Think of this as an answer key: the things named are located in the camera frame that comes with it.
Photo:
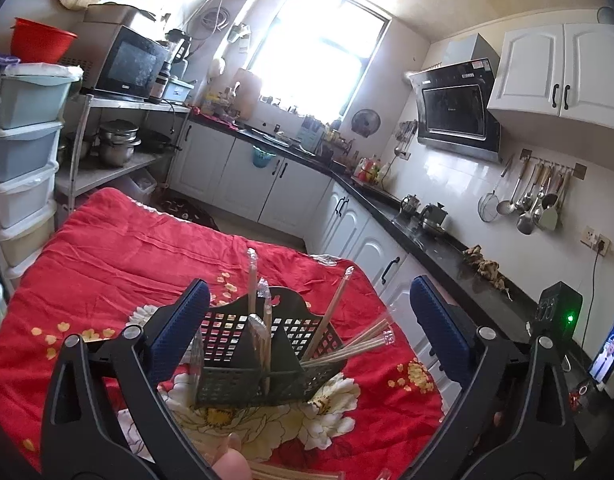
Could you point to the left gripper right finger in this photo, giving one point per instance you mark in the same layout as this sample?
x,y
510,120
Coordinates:
x,y
511,419

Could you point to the white base cabinets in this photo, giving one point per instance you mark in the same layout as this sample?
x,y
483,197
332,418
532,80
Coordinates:
x,y
218,170

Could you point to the wrapped chopsticks bottom flat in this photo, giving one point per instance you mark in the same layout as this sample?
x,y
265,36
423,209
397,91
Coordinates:
x,y
271,472

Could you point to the black microwave oven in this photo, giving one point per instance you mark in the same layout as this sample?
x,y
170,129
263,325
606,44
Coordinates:
x,y
115,59

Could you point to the left hand thumb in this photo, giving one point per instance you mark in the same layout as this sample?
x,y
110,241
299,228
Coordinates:
x,y
230,463

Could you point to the white upper cabinet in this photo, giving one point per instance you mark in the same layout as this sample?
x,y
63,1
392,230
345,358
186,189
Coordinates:
x,y
564,70

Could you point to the teal hanging basket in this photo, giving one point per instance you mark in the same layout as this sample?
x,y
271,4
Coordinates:
x,y
260,158

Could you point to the smartphone on stand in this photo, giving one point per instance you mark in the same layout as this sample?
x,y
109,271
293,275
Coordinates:
x,y
603,364

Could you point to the black range hood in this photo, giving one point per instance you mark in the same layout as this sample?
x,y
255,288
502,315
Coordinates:
x,y
452,101

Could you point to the ginger root pile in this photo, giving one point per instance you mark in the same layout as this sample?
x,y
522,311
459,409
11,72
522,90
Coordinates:
x,y
486,268

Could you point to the pastel drawer tower right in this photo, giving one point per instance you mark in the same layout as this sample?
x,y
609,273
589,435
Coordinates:
x,y
32,101

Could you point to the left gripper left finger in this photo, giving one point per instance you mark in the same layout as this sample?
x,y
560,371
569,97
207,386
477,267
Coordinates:
x,y
80,434

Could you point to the black perforated utensil basket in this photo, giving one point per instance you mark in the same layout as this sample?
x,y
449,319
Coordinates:
x,y
232,367

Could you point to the wrapped chopsticks left diagonal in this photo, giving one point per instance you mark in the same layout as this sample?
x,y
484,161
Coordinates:
x,y
267,319

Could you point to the steel kettle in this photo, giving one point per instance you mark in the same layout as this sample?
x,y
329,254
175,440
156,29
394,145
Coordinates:
x,y
433,216

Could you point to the chopsticks long diagonal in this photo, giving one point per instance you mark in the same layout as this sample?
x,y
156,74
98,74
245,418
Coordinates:
x,y
385,338

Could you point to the hanging utensil rack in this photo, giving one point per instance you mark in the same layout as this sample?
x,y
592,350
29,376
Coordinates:
x,y
538,194

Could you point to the red plastic basin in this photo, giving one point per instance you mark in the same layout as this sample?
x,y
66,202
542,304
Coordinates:
x,y
34,42

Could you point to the metal shelf rack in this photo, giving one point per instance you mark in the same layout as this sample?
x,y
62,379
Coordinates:
x,y
83,170

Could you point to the stainless steel pot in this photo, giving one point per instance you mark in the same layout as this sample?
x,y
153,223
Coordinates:
x,y
118,141

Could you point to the red floral quilt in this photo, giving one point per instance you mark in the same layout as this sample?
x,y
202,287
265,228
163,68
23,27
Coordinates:
x,y
114,261

